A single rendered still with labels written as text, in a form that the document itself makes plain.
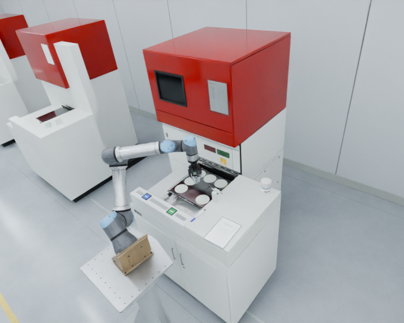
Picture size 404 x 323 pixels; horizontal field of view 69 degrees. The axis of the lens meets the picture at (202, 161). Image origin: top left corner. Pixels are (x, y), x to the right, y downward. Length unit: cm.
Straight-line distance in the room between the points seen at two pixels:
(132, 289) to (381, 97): 263
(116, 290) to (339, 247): 205
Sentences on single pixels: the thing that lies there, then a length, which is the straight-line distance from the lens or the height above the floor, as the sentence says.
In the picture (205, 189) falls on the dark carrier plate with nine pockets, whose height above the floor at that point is 90.
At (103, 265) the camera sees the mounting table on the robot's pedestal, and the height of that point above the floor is 82.
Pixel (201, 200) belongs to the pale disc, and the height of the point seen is 90.
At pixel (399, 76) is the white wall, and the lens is 311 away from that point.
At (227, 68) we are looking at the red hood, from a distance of 182.
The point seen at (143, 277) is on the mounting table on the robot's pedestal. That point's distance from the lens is 191.
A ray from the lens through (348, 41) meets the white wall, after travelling 313.
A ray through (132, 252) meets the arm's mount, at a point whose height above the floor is 95.
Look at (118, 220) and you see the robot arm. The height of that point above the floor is 109.
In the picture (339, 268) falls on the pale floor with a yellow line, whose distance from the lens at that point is 297.
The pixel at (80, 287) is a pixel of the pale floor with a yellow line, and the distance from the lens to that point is 310.
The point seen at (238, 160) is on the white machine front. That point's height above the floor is 109.
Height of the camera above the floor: 235
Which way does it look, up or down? 35 degrees down
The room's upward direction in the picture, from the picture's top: 7 degrees counter-clockwise
